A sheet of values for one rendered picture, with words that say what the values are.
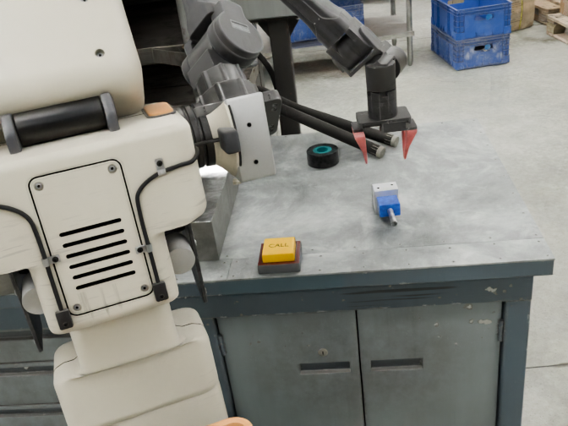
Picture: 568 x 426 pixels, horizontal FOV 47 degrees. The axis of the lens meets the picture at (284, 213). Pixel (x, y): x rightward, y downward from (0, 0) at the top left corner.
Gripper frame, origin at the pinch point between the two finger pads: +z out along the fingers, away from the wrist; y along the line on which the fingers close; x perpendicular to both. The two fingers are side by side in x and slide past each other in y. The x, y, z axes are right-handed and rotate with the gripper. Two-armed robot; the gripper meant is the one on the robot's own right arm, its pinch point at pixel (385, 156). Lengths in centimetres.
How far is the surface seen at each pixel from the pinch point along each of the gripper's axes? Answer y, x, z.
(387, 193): 0.1, 0.9, 8.0
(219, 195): 34.8, 1.2, 3.7
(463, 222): -13.8, 8.3, 12.8
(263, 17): 24, -74, -15
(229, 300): 34.8, 14.5, 20.8
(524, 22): -174, -422, 90
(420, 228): -5.1, 8.8, 12.7
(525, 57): -149, -345, 95
